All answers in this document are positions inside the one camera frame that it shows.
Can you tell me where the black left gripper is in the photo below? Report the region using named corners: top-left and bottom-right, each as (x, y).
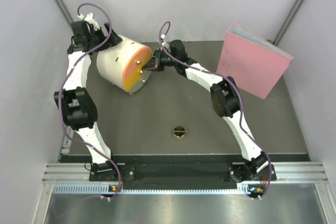
top-left (88, 23), bottom-right (122, 53)

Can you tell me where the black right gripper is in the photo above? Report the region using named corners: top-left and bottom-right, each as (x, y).
top-left (142, 50), bottom-right (177, 73)

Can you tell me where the orange top drawer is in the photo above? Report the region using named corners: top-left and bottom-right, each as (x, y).
top-left (123, 46), bottom-right (152, 79)

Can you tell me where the cream round drawer organizer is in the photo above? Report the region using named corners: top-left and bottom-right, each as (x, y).
top-left (97, 36), bottom-right (148, 93)

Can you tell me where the yellow drawer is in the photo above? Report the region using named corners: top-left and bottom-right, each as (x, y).
top-left (122, 62), bottom-right (145, 92)

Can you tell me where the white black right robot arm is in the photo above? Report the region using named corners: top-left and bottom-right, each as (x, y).
top-left (143, 39), bottom-right (272, 184)

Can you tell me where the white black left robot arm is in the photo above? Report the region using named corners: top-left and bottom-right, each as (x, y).
top-left (54, 17), bottom-right (122, 183)

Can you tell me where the grey bottom drawer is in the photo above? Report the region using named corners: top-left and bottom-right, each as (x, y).
top-left (128, 71), bottom-right (151, 93)

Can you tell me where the round gold compact jar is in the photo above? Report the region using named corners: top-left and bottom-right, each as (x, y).
top-left (173, 125), bottom-right (186, 140)

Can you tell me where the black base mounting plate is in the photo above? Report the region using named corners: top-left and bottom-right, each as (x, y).
top-left (89, 163), bottom-right (278, 183)

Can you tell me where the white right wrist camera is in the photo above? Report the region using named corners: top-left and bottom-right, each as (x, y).
top-left (159, 34), bottom-right (170, 51)

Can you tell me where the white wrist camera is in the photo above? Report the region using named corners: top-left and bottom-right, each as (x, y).
top-left (77, 13), bottom-right (100, 30)
top-left (159, 34), bottom-right (170, 51)

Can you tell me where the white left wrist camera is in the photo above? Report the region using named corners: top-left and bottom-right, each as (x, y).
top-left (77, 13), bottom-right (100, 30)

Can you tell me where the pink ring binder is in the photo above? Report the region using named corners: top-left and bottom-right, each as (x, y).
top-left (216, 23), bottom-right (293, 100)

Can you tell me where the grey slotted cable duct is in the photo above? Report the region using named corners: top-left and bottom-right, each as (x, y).
top-left (52, 183), bottom-right (265, 195)

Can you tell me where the aluminium frame rail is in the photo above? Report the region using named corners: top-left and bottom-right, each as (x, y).
top-left (42, 162), bottom-right (328, 184)

